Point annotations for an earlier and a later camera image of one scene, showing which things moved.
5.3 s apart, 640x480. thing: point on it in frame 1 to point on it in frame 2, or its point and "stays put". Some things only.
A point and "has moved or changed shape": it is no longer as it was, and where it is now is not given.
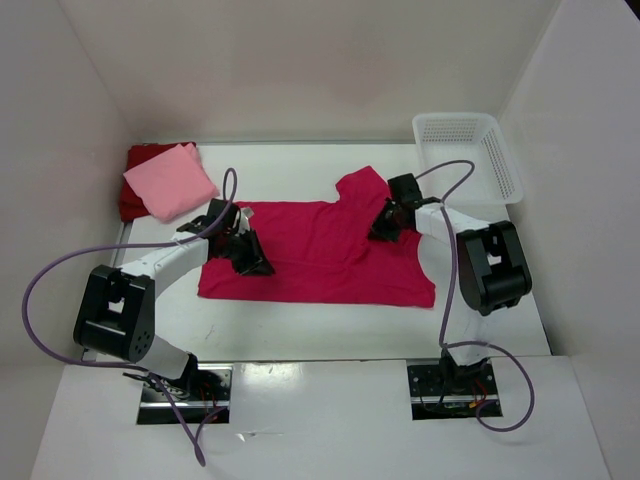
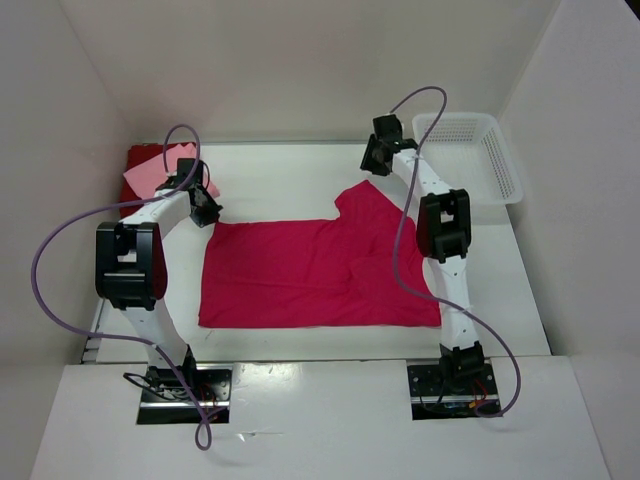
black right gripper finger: (385, 229) to (376, 166)
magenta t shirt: (321, 254) has moved or changed shape
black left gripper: (256, 262) to (211, 215)
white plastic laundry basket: (478, 138) stays put
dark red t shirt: (131, 206) stays put
